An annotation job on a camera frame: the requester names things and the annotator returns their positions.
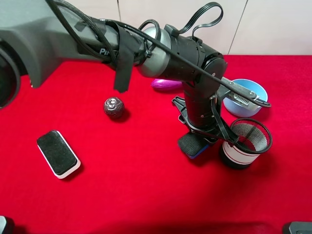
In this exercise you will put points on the red tablecloth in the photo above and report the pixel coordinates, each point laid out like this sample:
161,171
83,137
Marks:
133,177

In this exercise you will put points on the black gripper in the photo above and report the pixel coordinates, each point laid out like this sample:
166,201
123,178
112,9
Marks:
200,110

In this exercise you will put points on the blue felt whiteboard eraser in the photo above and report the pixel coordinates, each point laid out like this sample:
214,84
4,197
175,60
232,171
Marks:
192,145

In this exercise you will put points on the dark object bottom left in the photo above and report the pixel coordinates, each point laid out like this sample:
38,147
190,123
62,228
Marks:
6,225

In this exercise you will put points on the black mesh pen holder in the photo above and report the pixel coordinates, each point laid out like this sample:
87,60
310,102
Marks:
254,138

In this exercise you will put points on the dark object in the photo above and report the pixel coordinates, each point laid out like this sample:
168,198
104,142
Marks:
297,227
6,225

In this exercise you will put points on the purple toy eggplant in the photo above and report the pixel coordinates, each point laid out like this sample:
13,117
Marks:
164,86

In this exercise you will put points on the dark object bottom right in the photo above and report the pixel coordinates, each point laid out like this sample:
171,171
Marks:
297,227

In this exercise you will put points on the light blue bowl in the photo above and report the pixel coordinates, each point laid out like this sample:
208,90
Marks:
241,107

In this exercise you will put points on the white felt whiteboard eraser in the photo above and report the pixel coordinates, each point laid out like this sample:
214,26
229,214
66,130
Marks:
58,154

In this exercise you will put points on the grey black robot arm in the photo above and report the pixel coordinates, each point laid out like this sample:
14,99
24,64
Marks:
37,36

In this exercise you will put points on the dark textured ball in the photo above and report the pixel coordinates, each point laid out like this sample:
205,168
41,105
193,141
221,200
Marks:
114,107

